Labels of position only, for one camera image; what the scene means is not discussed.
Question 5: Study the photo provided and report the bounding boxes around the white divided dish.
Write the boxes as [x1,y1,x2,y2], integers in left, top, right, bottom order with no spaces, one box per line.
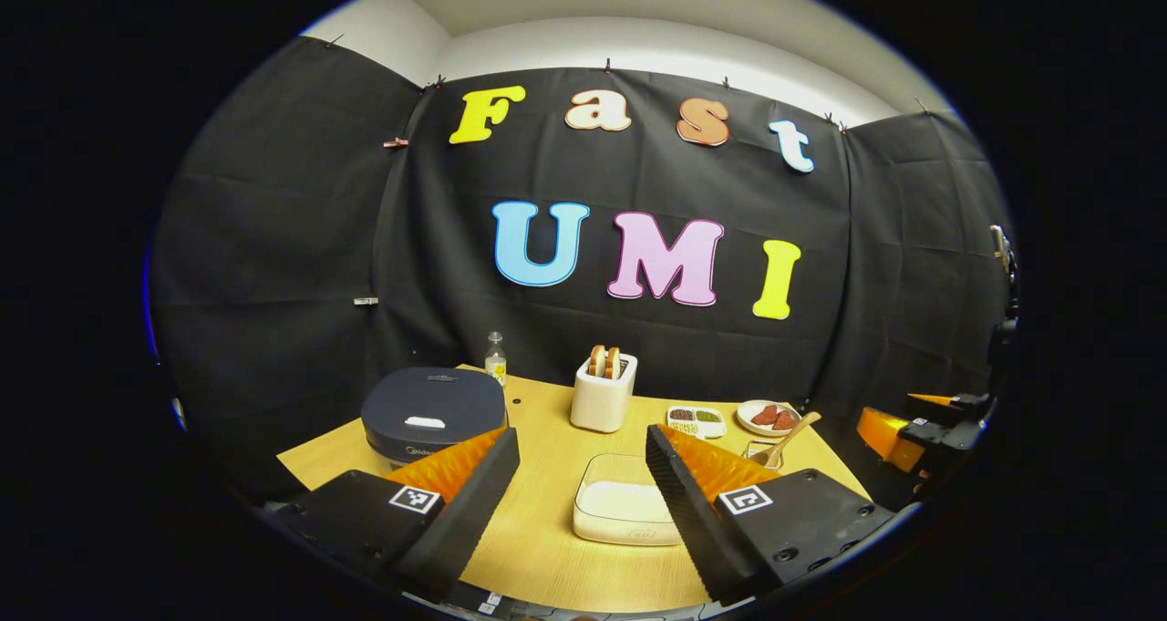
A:
[666,405,728,440]

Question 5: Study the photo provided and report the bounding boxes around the white toaster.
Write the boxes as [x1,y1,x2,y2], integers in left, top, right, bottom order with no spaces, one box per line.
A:
[570,352,639,434]

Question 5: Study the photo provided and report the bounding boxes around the dark rice cooker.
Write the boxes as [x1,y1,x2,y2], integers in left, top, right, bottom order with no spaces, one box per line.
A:
[360,367,508,469]

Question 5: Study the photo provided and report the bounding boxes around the wooden spoon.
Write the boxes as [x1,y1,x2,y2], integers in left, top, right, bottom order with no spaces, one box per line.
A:
[755,411,822,469]

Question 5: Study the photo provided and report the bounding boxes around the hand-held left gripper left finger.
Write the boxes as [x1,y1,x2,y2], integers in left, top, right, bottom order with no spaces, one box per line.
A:
[264,425,522,604]

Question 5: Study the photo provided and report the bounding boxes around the white round plate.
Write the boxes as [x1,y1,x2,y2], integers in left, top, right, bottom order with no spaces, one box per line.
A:
[737,399,803,438]

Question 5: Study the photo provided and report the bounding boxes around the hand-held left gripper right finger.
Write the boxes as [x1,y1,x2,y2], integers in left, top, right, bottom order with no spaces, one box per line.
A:
[645,422,899,608]

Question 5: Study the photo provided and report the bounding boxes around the black backdrop cloth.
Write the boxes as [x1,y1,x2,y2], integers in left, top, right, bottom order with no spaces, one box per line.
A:
[150,36,1017,503]

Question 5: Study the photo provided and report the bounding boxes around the clear plastic container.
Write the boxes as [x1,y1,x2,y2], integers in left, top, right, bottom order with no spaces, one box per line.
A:
[573,453,685,547]

